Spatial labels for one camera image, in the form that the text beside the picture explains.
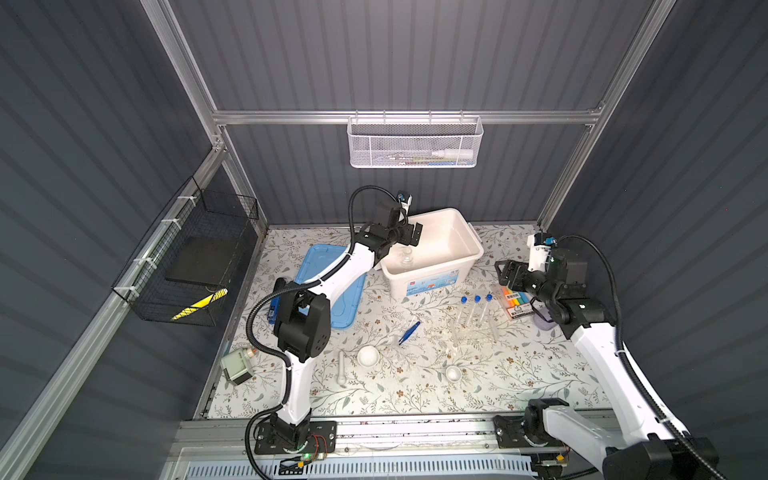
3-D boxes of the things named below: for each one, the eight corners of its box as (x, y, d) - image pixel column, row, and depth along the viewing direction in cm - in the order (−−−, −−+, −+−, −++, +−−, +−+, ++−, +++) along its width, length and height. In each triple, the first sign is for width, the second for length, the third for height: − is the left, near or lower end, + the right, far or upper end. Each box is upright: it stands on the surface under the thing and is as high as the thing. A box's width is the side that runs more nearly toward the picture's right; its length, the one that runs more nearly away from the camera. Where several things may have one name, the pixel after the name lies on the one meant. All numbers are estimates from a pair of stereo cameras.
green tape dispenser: (237, 389, 83) (228, 382, 78) (228, 367, 87) (219, 359, 82) (256, 377, 85) (247, 370, 80) (246, 356, 89) (238, 348, 84)
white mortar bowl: (357, 367, 87) (356, 364, 85) (358, 348, 91) (358, 345, 89) (380, 367, 87) (379, 364, 85) (380, 348, 90) (380, 345, 89)
